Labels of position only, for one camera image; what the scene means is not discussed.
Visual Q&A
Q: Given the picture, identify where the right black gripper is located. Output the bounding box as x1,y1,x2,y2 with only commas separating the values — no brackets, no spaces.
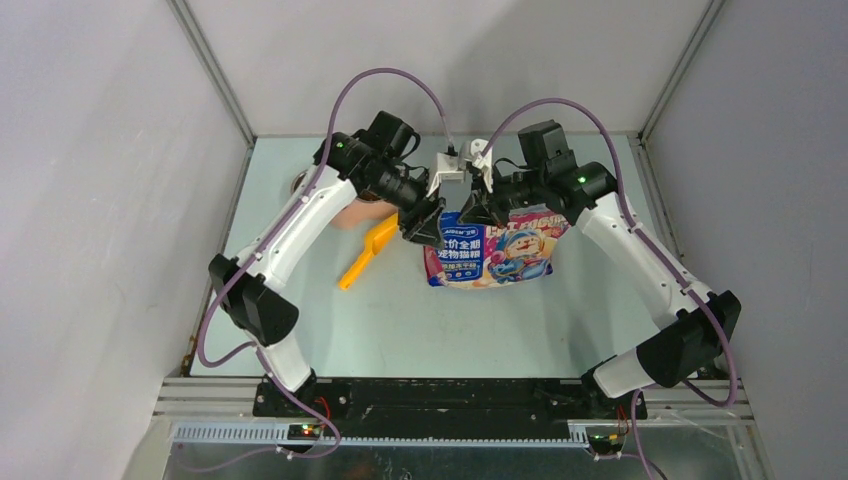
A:
456,164,545,232

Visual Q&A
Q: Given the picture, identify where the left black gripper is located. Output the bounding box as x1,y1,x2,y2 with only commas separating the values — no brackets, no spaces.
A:
366,162,447,251

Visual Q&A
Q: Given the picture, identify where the yellow plastic scoop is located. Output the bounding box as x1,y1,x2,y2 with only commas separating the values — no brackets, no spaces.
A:
337,213,399,291

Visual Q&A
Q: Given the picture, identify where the colourful cat food bag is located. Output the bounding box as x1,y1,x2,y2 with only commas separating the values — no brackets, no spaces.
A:
424,207,570,290

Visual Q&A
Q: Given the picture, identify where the pink double pet bowl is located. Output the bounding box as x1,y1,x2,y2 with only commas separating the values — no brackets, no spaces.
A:
290,167,398,232

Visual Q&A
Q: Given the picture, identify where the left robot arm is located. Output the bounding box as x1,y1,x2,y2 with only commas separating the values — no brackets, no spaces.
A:
208,111,445,417

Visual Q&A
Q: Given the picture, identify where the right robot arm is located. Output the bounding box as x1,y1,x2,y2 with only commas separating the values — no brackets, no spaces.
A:
459,120,741,418

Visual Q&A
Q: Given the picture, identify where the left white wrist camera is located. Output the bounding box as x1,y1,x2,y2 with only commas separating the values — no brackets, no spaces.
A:
427,152,467,197

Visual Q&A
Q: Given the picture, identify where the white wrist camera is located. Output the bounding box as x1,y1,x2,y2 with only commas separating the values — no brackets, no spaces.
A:
427,152,467,197
460,138,493,193

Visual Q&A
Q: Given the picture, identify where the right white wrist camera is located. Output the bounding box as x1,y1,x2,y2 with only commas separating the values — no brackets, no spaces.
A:
460,138,493,193

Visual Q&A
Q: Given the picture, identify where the right aluminium frame post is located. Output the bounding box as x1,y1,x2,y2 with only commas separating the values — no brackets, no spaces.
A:
639,0,725,150

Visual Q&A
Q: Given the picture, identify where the aluminium frame post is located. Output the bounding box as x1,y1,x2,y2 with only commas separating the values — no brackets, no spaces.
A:
166,0,257,148
639,0,725,150

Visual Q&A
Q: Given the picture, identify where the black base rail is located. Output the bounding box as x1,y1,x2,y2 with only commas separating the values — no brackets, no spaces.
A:
253,377,647,439

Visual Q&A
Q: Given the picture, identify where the left aluminium frame post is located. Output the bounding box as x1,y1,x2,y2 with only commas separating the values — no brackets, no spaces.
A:
166,0,257,148

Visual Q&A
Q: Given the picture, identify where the white cable duct strip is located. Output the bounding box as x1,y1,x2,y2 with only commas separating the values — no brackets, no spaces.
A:
172,421,589,448

